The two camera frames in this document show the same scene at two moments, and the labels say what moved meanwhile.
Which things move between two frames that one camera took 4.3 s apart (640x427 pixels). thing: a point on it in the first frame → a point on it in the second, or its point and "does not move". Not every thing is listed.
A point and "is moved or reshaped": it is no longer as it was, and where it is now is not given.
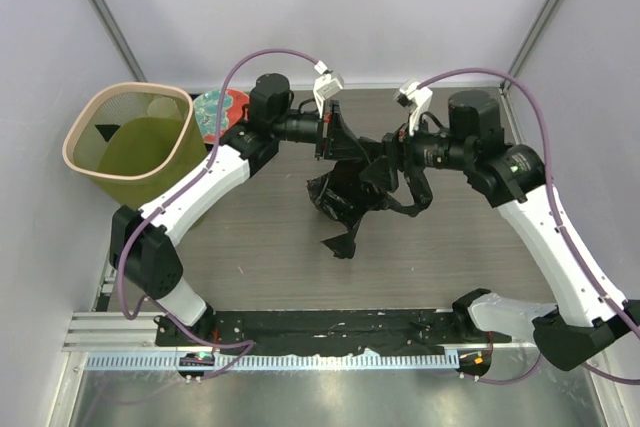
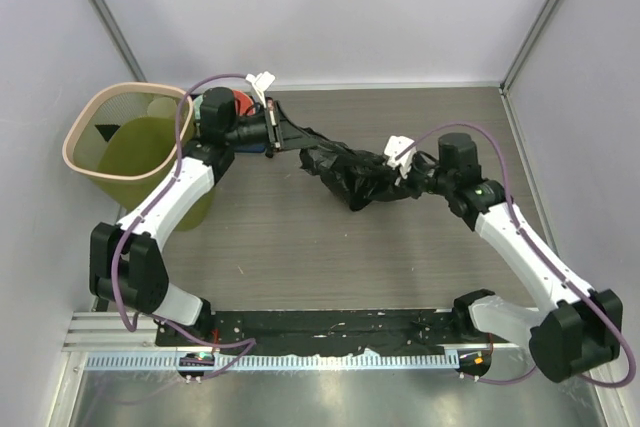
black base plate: x=318 y=332 does not move
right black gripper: x=397 y=147 → x=410 y=184
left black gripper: x=337 y=141 → x=282 y=134
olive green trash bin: x=135 y=140 does not move
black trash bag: x=345 y=195 is moved or reshaped
